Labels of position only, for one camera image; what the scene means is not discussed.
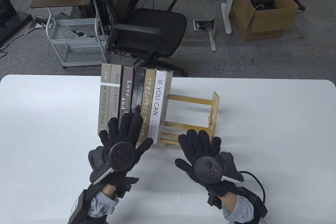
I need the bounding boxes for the black mesh office chair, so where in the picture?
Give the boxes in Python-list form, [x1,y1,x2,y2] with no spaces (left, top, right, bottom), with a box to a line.
[82,0,188,77]

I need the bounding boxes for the black cabinet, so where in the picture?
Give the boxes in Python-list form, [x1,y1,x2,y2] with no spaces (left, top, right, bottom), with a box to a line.
[0,0,33,48]

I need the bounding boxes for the white desk leg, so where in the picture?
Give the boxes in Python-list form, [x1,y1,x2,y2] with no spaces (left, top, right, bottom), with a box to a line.
[221,0,241,35]

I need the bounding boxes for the person's left forearm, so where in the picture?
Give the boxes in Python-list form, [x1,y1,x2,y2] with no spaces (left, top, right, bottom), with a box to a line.
[87,184,120,224]

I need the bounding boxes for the person's right hand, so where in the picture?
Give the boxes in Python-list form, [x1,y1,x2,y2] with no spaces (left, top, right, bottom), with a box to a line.
[175,129,244,196]

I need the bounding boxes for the beige handwritten-spine book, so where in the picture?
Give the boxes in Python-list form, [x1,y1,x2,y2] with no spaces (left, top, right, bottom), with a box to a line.
[98,63,112,136]

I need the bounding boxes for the grey metal frame leg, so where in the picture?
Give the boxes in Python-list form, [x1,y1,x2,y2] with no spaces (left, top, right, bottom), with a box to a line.
[209,0,229,51]

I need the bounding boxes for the metal floor socket box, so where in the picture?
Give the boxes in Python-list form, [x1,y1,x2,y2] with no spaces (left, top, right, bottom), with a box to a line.
[193,19,216,32]

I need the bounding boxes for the person's left hand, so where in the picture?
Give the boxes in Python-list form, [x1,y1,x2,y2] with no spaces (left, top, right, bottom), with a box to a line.
[90,113,154,187]

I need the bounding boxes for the open cardboard box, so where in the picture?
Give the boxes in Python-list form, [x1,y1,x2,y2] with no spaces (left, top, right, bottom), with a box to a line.
[229,0,299,42]

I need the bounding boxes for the glossy black book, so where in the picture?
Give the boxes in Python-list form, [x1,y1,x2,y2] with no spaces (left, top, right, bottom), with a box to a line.
[131,67,147,116]

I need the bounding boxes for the white spine book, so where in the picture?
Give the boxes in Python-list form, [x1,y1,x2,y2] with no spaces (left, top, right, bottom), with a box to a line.
[147,69,173,145]

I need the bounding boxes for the khaki gold book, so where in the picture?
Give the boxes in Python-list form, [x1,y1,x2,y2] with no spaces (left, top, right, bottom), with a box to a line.
[138,68,158,142]

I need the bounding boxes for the dark grey round controller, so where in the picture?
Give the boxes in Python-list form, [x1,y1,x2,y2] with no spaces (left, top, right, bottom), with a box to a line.
[195,151,245,183]
[88,142,136,184]

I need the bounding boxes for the person's right forearm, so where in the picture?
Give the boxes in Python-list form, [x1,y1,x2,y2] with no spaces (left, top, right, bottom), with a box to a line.
[222,192,269,224]

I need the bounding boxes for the black forearm battery box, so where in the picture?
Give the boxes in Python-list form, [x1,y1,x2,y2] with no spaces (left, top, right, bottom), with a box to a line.
[67,189,91,224]

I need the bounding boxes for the taupe serif-spine book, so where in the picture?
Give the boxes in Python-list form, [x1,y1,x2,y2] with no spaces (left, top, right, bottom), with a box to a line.
[107,64,125,132]

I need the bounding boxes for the black cable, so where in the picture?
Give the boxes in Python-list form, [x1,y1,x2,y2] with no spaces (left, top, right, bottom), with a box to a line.
[240,171,266,205]

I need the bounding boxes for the white wire rolling cart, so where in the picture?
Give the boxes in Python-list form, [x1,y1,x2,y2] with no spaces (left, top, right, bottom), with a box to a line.
[46,11,113,70]

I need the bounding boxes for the white power strip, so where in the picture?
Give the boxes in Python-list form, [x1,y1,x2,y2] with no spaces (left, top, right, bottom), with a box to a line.
[28,21,48,29]

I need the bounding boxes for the wooden book rack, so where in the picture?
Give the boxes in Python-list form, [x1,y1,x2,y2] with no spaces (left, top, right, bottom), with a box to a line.
[157,91,221,147]

